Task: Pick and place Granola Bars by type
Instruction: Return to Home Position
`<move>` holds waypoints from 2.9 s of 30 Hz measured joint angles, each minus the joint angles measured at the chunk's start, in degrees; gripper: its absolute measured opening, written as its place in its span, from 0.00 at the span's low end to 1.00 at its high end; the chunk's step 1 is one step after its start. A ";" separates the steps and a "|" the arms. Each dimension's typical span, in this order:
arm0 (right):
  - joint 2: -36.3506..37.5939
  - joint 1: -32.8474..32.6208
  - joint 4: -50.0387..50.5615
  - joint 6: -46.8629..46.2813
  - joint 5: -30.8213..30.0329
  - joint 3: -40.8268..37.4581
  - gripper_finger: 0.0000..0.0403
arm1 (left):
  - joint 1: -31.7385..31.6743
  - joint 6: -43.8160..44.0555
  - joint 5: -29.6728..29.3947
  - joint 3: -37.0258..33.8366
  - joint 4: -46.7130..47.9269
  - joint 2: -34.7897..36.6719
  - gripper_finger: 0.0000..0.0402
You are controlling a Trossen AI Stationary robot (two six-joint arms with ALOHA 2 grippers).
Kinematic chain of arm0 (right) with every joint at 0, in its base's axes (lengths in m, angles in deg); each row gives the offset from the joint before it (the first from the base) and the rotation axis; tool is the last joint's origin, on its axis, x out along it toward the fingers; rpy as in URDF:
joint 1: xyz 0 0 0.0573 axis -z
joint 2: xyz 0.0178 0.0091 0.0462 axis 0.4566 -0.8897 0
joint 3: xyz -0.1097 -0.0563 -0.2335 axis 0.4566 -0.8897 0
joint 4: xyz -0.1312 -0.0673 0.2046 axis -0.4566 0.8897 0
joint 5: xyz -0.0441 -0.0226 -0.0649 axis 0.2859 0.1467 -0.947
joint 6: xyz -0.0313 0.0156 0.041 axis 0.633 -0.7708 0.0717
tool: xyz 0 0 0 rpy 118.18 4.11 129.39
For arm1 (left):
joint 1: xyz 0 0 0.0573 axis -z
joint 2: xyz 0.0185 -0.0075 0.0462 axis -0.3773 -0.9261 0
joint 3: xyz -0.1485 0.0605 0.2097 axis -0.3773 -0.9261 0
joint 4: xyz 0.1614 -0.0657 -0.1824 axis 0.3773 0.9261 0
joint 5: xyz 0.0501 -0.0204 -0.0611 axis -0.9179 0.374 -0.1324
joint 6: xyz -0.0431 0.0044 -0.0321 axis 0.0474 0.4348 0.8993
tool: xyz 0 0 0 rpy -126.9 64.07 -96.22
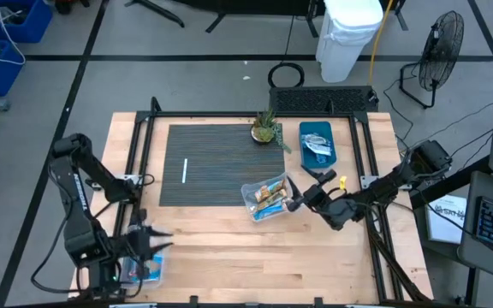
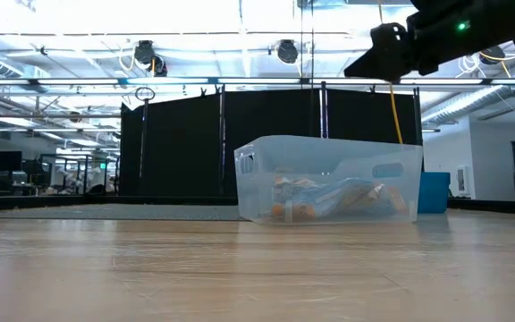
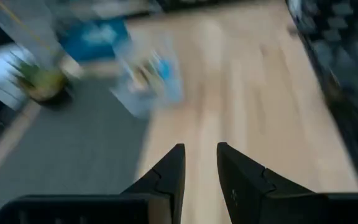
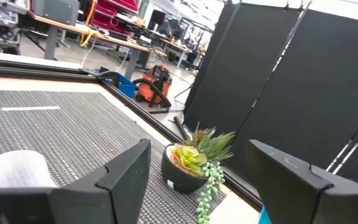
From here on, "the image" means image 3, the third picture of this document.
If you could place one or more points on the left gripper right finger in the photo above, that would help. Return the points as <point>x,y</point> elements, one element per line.
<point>244,193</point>

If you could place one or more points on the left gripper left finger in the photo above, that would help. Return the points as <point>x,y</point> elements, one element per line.
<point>166,193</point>

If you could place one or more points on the brown green granola bar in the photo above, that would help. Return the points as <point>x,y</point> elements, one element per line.
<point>145,77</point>

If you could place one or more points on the bright blue granola bar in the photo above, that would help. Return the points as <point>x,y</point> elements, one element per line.
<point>164,70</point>

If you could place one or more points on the silver blue granola bar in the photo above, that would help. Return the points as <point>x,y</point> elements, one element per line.
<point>99,34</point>

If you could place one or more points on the grey woven placemat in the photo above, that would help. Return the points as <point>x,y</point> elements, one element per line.
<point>73,149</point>

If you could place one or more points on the succulent plant in black pot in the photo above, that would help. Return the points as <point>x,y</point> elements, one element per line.
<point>42,84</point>

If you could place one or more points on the teal plastic bin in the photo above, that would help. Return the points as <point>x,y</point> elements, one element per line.
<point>73,46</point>

